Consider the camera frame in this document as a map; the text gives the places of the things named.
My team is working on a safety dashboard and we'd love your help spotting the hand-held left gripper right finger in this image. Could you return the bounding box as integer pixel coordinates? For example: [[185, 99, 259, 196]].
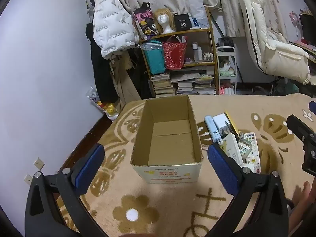
[[207, 143, 289, 237]]

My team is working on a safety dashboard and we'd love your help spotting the white puffer jacket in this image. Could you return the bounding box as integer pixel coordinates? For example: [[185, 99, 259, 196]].
[[92, 0, 140, 60]]

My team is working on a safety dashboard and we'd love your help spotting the white charger adapter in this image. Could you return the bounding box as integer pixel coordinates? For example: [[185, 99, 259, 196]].
[[213, 114, 231, 139]]

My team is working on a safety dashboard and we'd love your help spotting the white remote control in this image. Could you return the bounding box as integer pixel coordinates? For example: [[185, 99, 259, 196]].
[[243, 133, 262, 174]]

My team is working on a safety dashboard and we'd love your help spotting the clear plastic bag with packets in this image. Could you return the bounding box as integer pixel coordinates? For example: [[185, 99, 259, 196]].
[[86, 86, 120, 121]]

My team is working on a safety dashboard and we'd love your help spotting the beige printed blanket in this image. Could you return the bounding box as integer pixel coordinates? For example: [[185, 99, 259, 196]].
[[57, 92, 316, 237]]

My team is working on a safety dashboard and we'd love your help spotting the light blue power bank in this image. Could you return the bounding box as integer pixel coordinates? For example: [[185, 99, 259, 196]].
[[204, 115, 224, 145]]

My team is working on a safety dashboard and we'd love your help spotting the pile of books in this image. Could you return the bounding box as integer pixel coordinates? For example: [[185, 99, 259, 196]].
[[150, 72, 174, 98]]

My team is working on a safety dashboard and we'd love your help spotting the yellow edged flat case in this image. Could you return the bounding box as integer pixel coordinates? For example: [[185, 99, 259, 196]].
[[225, 111, 240, 136]]

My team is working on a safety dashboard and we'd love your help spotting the khaki hanging garment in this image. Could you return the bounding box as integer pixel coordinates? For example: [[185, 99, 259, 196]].
[[110, 54, 141, 104]]

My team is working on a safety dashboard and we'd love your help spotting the pile of magazines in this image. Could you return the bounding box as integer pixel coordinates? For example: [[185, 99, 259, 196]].
[[170, 68, 218, 95]]

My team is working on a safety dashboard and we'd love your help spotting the teal bag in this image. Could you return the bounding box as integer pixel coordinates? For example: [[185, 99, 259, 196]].
[[141, 39, 166, 75]]

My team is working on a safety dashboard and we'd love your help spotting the cream padded chair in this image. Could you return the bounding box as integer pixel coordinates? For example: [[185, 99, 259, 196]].
[[238, 0, 311, 84]]

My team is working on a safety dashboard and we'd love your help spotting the wooden shelf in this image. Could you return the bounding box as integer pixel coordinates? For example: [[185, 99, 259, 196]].
[[138, 6, 219, 97]]

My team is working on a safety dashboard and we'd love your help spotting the cardboard box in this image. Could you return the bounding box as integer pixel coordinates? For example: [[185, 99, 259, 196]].
[[130, 94, 204, 183]]

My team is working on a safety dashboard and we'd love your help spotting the pink desk fan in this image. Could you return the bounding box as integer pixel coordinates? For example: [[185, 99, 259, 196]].
[[289, 11, 300, 34]]

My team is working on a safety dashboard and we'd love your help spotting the mannequin head with blond wig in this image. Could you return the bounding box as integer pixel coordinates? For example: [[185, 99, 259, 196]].
[[154, 8, 177, 35]]

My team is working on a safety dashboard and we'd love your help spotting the red patterned gift bag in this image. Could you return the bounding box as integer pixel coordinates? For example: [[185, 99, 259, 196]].
[[162, 35, 188, 70]]

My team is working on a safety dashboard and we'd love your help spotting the person's right hand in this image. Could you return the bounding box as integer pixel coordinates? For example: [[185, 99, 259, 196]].
[[288, 180, 311, 231]]

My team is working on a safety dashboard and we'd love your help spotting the round cartoon printed case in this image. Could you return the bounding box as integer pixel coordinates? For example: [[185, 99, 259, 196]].
[[237, 138, 252, 156]]

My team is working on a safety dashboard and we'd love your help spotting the black purple printed bag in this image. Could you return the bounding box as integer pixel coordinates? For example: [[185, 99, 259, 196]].
[[133, 2, 161, 40]]

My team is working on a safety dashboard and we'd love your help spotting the green bag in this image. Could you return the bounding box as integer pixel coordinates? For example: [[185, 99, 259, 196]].
[[274, 79, 299, 97]]

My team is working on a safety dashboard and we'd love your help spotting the white rolling cart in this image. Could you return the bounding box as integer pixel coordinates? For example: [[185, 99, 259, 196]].
[[215, 46, 239, 95]]

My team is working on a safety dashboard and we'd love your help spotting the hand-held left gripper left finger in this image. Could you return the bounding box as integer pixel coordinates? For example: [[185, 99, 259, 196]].
[[25, 143, 106, 237]]

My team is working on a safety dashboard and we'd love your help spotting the white plastic bag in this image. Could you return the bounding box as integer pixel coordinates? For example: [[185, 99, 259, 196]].
[[189, 0, 210, 29]]

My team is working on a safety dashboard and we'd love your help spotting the black hanging coat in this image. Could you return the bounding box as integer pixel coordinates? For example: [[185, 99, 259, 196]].
[[86, 22, 119, 104]]

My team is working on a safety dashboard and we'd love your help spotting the black box with white print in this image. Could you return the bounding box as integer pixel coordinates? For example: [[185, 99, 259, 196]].
[[173, 13, 192, 32]]

